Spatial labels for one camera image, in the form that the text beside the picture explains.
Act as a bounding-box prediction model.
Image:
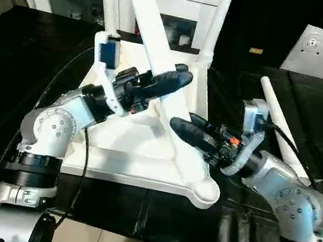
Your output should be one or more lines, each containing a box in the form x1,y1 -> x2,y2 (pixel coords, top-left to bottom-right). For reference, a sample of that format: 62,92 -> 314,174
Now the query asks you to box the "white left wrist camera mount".
81,30 -> 142,119

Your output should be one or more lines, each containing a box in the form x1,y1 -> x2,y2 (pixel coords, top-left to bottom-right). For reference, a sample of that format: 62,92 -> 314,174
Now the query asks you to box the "white plastic table top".
58,28 -> 245,212

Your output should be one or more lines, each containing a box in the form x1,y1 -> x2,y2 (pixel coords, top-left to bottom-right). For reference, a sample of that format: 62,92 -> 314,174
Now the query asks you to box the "black box with gold label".
216,0 -> 312,73

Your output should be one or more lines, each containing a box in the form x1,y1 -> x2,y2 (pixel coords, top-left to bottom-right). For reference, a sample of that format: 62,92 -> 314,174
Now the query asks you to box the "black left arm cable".
0,31 -> 109,242

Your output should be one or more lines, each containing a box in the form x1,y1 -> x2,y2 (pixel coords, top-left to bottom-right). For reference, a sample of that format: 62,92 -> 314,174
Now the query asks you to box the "black work mat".
0,1 -> 323,242

